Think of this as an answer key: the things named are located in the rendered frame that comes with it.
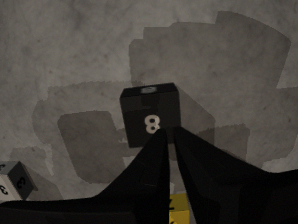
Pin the black block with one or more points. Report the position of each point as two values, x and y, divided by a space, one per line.
148 108

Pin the yellow block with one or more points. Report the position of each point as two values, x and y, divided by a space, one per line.
179 209

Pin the cream block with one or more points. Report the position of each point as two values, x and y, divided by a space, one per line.
14 182

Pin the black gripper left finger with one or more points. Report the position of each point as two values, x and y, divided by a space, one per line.
140 195

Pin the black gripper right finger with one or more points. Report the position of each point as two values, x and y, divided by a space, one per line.
225 190

